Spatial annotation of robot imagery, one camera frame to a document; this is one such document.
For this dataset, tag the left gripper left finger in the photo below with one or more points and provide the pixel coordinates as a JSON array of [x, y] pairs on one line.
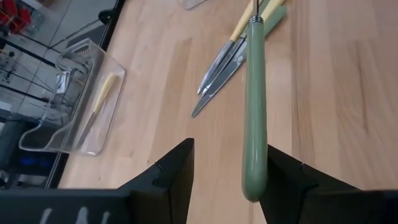
[[140, 202]]

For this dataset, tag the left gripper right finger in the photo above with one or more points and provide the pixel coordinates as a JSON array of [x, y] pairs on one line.
[[311, 202]]

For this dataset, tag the red storage bins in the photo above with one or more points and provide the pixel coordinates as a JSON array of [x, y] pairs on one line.
[[14, 15]]

